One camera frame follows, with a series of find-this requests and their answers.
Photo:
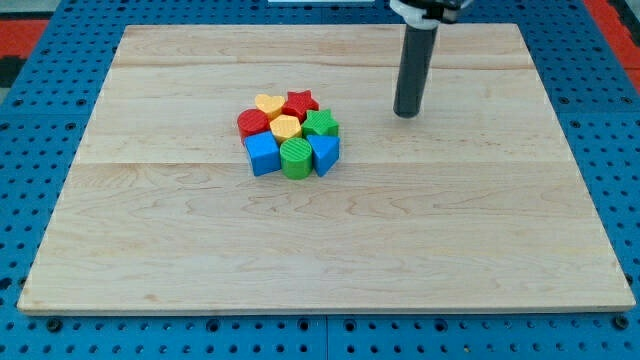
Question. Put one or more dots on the red star block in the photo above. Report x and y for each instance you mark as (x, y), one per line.
(297, 104)

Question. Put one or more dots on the blue triangle block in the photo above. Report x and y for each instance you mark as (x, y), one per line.
(325, 152)

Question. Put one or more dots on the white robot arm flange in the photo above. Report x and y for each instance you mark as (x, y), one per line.
(429, 14)

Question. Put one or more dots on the blue cube block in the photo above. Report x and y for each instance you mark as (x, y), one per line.
(263, 153)

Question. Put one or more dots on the light wooden board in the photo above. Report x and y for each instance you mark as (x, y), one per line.
(474, 206)

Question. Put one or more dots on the yellow heart block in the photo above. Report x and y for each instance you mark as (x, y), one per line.
(270, 105)

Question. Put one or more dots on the red cylinder block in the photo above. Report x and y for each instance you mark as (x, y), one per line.
(251, 122)

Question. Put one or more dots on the yellow hexagon block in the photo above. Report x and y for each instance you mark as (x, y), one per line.
(285, 127)

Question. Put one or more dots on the green star block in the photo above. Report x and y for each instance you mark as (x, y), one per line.
(320, 122)

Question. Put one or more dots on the green cylinder block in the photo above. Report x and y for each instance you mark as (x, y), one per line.
(296, 158)

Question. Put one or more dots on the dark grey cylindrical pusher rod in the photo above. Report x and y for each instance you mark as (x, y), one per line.
(417, 50)

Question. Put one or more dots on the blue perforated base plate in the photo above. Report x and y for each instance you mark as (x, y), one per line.
(54, 58)

